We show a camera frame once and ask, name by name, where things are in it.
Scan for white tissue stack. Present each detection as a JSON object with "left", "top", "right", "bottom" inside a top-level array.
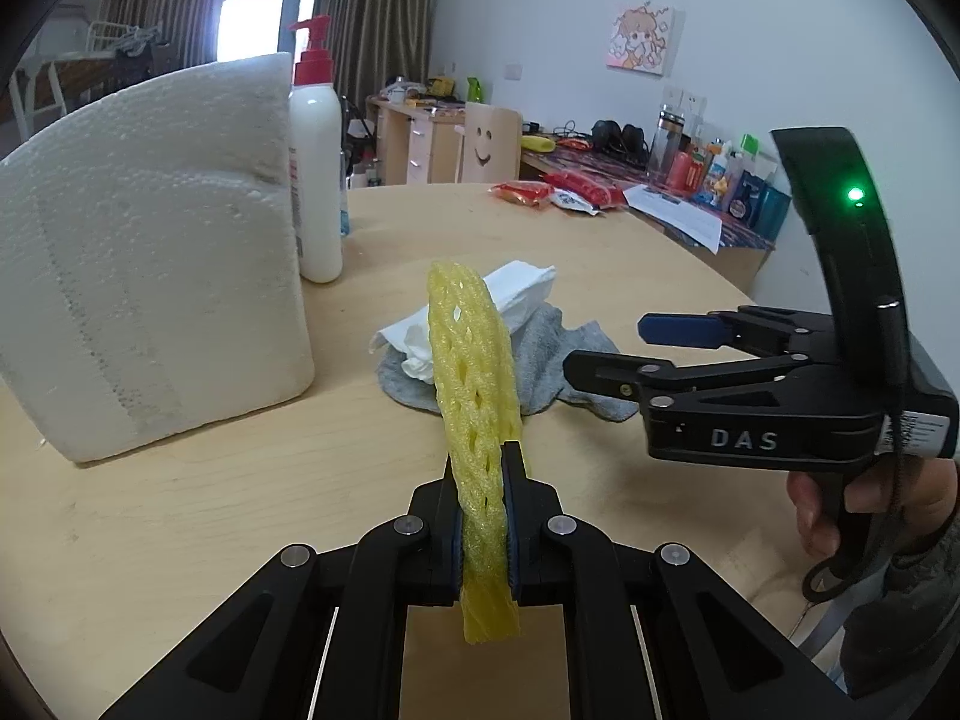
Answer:
[{"left": 368, "top": 260, "right": 556, "bottom": 383}]

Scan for yellow foam fruit net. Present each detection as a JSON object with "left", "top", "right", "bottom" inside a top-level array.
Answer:
[{"left": 428, "top": 262, "right": 523, "bottom": 644}]

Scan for person's right hand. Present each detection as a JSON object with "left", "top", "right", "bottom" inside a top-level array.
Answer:
[{"left": 786, "top": 458, "right": 958, "bottom": 557}]

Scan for grey sock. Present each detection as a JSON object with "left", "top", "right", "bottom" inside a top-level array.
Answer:
[{"left": 376, "top": 304, "right": 638, "bottom": 422}]

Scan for white printed paper sheet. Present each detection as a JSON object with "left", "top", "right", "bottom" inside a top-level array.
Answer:
[{"left": 623, "top": 185, "right": 722, "bottom": 254}]

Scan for red can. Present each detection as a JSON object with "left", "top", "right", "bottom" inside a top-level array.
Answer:
[{"left": 665, "top": 151, "right": 693, "bottom": 192}]

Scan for red snack bag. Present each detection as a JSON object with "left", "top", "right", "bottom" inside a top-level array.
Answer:
[{"left": 544, "top": 171, "right": 626, "bottom": 211}]

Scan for white snack packet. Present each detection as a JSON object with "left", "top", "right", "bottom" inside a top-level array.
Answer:
[{"left": 548, "top": 187, "right": 601, "bottom": 216}]

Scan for glass thermos bottle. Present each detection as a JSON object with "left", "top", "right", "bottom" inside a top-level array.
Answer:
[{"left": 647, "top": 106, "right": 685, "bottom": 179}]

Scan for black headphones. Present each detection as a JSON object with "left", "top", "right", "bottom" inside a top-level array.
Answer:
[{"left": 590, "top": 119, "right": 649, "bottom": 169}]

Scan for red orange snack packet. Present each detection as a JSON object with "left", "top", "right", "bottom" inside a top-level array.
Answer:
[{"left": 488, "top": 181, "right": 553, "bottom": 208}]

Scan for yellow object on desk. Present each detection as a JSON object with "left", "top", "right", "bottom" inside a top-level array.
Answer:
[{"left": 521, "top": 135, "right": 556, "bottom": 153}]

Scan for wooden smiley face chair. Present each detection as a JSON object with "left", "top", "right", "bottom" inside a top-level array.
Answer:
[{"left": 455, "top": 103, "right": 523, "bottom": 184}]

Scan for wooden desk with drawers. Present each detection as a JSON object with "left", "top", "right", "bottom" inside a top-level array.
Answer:
[{"left": 366, "top": 96, "right": 466, "bottom": 185}]

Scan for clear blue water bottle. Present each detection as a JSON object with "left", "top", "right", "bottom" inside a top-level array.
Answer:
[{"left": 338, "top": 166, "right": 352, "bottom": 238}]

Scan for white styrofoam box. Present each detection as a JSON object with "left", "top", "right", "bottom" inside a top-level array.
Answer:
[{"left": 2, "top": 54, "right": 314, "bottom": 465}]

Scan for white red pump lotion bottle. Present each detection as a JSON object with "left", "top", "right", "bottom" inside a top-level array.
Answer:
[{"left": 288, "top": 15, "right": 343, "bottom": 284}]

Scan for brown curtain right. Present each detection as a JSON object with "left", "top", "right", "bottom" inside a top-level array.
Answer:
[{"left": 314, "top": 0, "right": 433, "bottom": 107}]

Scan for metal bunk bed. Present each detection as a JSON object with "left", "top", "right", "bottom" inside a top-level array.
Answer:
[{"left": 2, "top": 21, "right": 163, "bottom": 142}]

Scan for anime girl wall picture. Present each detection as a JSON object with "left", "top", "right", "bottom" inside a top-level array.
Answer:
[{"left": 605, "top": 2, "right": 674, "bottom": 76}]

